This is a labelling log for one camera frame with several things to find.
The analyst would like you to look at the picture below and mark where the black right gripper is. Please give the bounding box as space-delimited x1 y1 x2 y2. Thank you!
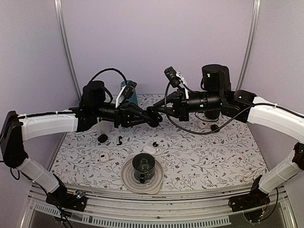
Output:
153 87 223 122

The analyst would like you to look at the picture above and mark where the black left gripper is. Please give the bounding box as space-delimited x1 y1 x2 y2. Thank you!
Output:
94 100 151 128

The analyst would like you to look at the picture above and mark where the black oval charging case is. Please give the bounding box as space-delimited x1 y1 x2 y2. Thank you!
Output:
146 106 163 128

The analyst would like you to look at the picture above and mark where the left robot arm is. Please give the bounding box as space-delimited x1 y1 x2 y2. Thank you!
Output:
0 81 159 206

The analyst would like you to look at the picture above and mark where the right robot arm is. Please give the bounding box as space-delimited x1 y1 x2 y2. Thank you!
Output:
153 64 304 207

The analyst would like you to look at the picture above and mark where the white open charging case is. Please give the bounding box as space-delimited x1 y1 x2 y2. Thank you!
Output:
142 145 157 155

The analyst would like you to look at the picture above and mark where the cream earbud case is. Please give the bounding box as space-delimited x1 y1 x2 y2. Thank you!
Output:
199 123 208 129

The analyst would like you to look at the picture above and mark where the small black earbud case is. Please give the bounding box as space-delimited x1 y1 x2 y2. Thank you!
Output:
97 134 108 143

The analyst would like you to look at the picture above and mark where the black case near brown cup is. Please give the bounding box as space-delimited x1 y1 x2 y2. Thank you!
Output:
210 124 219 133

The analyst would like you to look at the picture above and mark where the small white earbud case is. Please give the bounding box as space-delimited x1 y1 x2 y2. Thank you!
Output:
99 153 109 163

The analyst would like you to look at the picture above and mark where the teal cup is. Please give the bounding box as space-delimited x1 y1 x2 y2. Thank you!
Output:
120 81 138 105

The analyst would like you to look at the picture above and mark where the clear plastic cup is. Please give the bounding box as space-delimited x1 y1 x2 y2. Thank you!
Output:
96 120 111 134

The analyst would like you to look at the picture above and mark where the dark glass mug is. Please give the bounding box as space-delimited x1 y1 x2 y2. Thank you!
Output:
132 153 155 184

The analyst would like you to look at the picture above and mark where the floral table cloth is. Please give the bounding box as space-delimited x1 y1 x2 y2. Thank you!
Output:
51 114 267 191

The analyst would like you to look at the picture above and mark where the beige round plate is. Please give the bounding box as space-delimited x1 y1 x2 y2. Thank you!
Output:
121 153 164 195

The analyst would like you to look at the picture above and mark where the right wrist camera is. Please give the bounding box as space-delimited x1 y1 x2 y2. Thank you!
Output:
164 66 187 94

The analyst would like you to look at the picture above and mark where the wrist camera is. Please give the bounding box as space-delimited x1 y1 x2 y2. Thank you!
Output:
115 80 137 108
164 66 187 94

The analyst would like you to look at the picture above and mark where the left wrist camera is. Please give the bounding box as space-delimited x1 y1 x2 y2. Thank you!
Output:
115 80 137 108

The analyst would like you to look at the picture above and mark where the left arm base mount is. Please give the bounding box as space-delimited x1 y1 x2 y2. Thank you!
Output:
46 192 88 212

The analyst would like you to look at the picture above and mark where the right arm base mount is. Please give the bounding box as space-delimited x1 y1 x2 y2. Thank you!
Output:
228 192 270 212

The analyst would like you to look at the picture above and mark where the right aluminium frame post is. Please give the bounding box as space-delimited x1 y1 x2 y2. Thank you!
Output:
236 0 261 90

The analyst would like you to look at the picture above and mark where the aluminium frame post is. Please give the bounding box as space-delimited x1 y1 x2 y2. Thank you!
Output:
54 0 81 100
236 0 261 90

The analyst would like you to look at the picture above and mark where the left aluminium frame post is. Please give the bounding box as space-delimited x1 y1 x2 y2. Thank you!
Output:
54 0 81 100

